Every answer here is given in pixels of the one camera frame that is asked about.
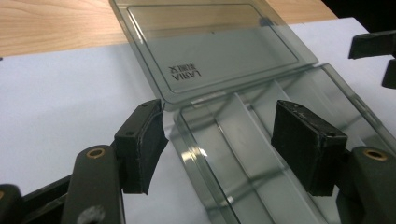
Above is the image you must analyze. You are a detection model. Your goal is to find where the grey clear plastic storage box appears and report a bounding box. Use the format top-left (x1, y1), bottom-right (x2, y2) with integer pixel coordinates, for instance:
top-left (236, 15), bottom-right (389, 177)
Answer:
top-left (108, 0), bottom-right (396, 224)

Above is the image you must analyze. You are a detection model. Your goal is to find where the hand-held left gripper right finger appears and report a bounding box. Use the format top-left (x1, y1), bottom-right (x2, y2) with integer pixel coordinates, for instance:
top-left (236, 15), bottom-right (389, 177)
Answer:
top-left (270, 99), bottom-right (349, 197)

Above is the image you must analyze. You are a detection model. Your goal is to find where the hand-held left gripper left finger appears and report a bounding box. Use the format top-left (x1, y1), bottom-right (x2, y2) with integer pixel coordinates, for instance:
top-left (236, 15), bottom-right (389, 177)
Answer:
top-left (113, 99), bottom-right (169, 196)

